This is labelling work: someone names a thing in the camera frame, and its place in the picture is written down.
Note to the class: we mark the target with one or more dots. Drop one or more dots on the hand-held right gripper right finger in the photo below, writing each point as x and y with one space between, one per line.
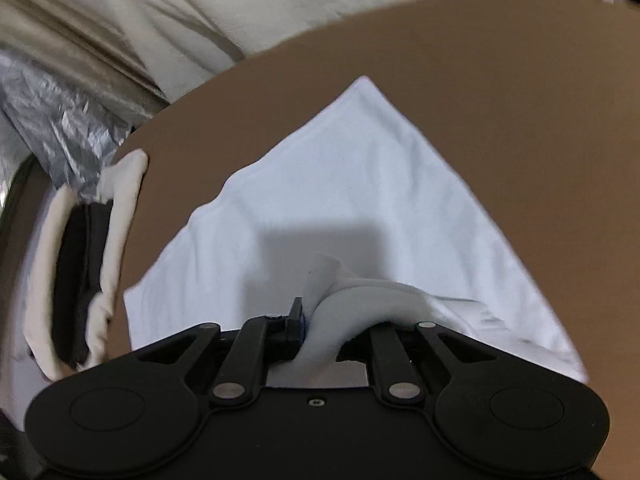
385 355

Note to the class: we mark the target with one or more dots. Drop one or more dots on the white t-shirt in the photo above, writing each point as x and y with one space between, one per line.
350 185

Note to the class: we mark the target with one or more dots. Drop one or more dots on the silver plastic bag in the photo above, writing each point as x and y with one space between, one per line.
60 130

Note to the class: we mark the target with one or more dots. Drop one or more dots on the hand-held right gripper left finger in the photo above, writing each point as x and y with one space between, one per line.
300 329

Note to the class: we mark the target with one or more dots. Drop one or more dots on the black folded garment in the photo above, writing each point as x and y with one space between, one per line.
75 280

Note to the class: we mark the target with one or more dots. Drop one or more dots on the thin cream garment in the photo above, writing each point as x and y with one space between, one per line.
122 200

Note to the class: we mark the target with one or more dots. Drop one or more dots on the shiny beige curtain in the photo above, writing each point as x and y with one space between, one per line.
75 40

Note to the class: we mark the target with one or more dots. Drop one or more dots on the thick cream folded garment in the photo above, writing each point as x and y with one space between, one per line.
42 285

